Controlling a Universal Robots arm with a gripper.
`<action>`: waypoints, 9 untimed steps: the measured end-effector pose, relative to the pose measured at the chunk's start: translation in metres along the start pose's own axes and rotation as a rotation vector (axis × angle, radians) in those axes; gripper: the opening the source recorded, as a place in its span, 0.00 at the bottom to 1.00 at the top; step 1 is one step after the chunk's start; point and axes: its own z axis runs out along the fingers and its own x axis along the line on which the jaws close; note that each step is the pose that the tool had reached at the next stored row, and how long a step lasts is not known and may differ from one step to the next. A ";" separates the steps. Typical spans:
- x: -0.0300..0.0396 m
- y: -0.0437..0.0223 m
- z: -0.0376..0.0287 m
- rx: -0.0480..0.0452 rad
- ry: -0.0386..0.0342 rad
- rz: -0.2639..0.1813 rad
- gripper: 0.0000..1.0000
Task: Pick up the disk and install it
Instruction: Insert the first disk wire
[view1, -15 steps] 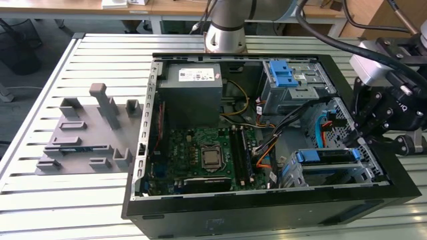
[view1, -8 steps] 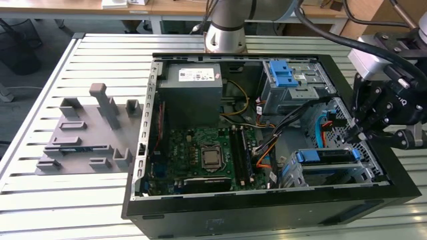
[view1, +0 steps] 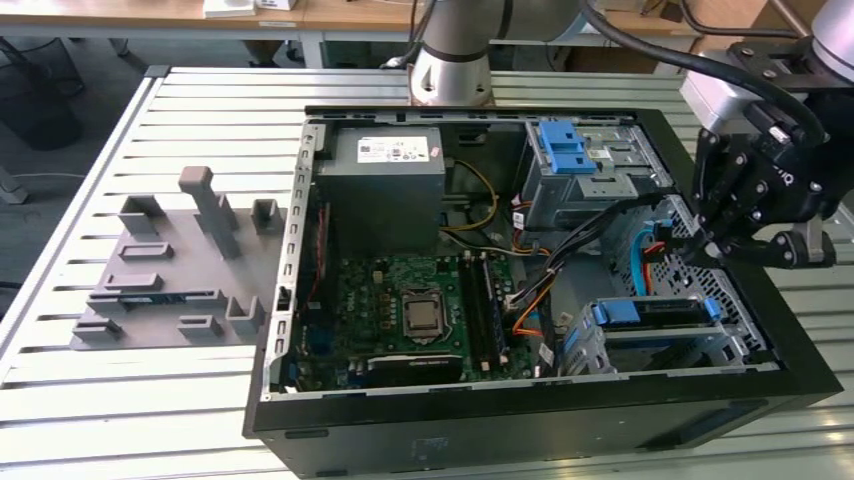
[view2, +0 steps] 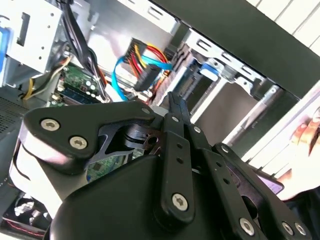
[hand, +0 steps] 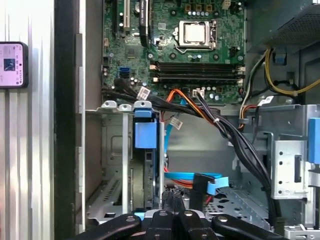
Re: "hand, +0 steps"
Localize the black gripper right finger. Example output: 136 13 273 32
174 191 285 240

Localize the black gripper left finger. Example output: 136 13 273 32
72 191 175 240

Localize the hard disk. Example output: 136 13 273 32
131 100 166 221

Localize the metal disk bay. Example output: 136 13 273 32
84 99 167 227

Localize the metal optical drive cage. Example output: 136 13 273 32
239 103 320 240

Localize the blue plastic drive latch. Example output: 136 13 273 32
307 116 320 165

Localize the black RAM slot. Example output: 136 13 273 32
151 70 245 78
149 62 246 71

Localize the black open PC case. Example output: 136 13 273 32
53 0 320 240

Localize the green motherboard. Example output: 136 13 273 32
101 0 247 106

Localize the CPU socket with metal cover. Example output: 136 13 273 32
178 19 218 51

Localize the silver CPU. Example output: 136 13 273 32
184 21 210 45

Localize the black graphics card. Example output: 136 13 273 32
134 0 152 48

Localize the black expansion slot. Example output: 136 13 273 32
111 0 119 37

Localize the white expansion slot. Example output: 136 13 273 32
122 0 131 29

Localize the black smartphone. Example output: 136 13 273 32
0 41 30 90

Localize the grey power supply unit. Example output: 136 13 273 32
246 0 320 53

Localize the power wire with black plug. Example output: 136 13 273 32
163 181 216 205

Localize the blue data wire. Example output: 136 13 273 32
163 119 230 208

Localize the black cable bundle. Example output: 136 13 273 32
101 77 283 226

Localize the orange wire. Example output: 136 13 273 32
167 88 218 123

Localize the yellow wire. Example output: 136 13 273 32
264 47 320 96

